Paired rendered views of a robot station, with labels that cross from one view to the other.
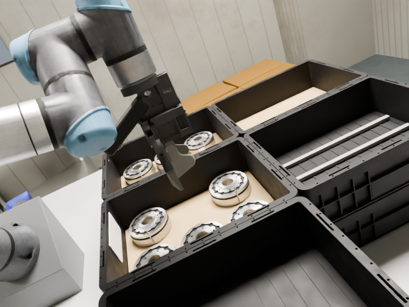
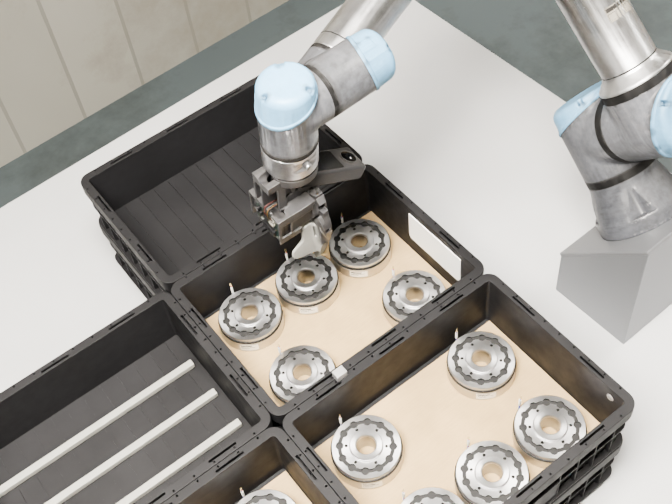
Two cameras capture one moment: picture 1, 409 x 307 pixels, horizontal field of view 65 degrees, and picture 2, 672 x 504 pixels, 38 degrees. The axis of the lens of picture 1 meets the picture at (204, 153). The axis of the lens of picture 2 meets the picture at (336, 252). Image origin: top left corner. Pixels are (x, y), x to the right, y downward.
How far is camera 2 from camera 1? 1.62 m
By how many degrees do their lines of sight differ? 96
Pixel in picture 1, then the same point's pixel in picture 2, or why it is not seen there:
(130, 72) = not seen: hidden behind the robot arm
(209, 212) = (329, 342)
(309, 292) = (183, 259)
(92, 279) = (553, 306)
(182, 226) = (365, 317)
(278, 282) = not seen: hidden behind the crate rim
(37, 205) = (639, 248)
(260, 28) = not seen: outside the picture
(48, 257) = (585, 245)
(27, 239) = (603, 215)
